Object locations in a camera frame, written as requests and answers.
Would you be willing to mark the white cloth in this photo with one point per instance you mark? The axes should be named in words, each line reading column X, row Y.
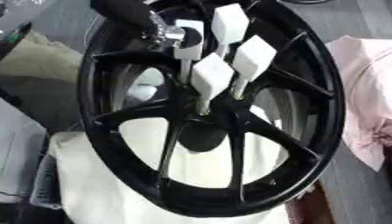
column 102, row 198

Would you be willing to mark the pale grey cloth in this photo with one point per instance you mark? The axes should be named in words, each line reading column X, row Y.
column 20, row 151

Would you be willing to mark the dark red brown object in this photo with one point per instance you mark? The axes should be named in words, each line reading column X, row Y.
column 306, row 210

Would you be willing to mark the beige cloth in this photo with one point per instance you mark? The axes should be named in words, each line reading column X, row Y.
column 41, row 58

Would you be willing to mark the black spoked wheel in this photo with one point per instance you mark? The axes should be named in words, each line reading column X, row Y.
column 204, row 204

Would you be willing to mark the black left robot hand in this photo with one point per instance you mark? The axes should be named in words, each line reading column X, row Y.
column 125, row 13

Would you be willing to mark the pink cloth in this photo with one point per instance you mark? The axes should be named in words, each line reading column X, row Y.
column 365, row 87

